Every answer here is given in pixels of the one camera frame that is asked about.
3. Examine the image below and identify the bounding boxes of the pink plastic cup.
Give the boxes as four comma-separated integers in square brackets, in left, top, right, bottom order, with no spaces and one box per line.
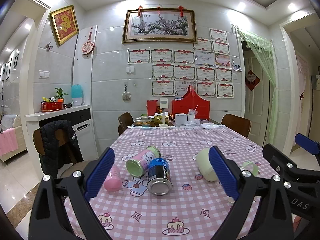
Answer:
[103,164,122,192]

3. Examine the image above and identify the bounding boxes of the pale green cup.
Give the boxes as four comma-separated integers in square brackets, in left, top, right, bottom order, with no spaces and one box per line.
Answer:
[196,148,217,182]

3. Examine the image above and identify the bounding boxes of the plastic cup with straw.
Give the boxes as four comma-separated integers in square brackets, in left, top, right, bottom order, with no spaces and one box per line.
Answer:
[188,107,197,121]

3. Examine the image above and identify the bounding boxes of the green tape roll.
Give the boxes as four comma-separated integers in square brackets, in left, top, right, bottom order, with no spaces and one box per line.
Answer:
[239,161,259,177]

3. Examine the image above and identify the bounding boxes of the far right brown chair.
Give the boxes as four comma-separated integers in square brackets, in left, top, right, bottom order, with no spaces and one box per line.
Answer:
[221,114,251,138]

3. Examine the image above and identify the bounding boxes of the brown chair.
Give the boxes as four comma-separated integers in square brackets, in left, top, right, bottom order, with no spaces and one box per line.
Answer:
[221,114,251,138]
[118,112,134,135]

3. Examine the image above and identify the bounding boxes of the left wooden chair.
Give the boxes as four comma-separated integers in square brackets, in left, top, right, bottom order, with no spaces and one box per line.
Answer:
[33,127,89,178]

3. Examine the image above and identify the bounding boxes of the black jacket on chair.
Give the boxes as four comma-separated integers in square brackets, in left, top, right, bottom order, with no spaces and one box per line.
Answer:
[40,120,84,178]

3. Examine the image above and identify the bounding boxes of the red diamond door decoration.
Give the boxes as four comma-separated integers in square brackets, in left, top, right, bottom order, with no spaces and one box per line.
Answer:
[246,70,260,91]

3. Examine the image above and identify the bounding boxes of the pink towel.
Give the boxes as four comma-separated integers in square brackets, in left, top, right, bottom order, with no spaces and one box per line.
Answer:
[0,128,18,156]

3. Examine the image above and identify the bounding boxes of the pink green label canister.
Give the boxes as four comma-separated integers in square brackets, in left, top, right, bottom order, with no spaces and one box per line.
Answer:
[126,146,161,177]

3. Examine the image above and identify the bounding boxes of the green door curtain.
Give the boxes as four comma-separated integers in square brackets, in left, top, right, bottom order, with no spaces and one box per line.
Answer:
[234,26,279,144]

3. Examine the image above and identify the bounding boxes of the white sideboard cabinet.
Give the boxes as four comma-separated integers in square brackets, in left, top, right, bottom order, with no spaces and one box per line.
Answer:
[25,105,98,178]

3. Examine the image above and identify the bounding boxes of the red fruit basket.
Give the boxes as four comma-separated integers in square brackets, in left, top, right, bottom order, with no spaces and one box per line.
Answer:
[41,101,64,112]

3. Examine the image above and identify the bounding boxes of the black blue CoolTowel can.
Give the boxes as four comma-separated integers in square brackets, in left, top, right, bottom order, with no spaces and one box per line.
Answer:
[148,158,173,196]

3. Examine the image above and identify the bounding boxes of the white square box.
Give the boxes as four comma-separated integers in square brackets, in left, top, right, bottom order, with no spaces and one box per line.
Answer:
[174,113,188,125]

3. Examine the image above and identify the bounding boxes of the red gift bag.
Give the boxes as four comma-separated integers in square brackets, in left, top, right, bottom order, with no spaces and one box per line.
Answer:
[171,85,210,120]

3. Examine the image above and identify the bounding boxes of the pink checkered tablecloth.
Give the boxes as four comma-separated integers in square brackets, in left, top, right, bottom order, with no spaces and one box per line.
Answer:
[90,127,275,239]

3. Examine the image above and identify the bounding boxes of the potted green plant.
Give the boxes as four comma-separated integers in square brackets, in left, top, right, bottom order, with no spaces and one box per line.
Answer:
[54,87,68,102]

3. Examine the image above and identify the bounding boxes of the far left brown chair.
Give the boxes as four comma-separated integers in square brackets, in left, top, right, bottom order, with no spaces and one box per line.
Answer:
[118,112,134,135]

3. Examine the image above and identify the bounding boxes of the teal white humidifier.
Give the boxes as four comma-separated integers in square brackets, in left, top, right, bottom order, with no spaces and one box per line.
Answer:
[71,85,84,106]

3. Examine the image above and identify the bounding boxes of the white desk lamp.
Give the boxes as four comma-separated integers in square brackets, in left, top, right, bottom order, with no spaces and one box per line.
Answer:
[159,98,169,128]

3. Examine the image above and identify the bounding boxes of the small red box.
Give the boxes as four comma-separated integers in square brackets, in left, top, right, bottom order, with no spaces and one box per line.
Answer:
[146,99,157,116]

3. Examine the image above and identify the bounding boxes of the red round paper ornament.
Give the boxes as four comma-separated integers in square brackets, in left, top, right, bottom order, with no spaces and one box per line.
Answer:
[81,40,95,55]

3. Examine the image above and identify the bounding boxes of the plum blossom framed painting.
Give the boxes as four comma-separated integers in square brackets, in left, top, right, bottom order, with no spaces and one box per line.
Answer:
[122,6,197,43]

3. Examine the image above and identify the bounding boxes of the gold red framed calligraphy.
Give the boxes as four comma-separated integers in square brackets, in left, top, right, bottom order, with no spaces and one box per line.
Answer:
[49,5,79,46]

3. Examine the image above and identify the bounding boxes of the white wall switch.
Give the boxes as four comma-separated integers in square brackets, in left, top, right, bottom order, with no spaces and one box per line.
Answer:
[39,70,50,79]

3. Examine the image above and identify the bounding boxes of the hanging brush on wall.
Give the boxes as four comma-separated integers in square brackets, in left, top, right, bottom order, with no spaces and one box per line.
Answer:
[121,84,131,101]

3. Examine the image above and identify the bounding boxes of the butterfly wall decoration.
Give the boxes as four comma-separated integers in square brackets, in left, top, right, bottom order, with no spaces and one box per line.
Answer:
[44,42,53,52]

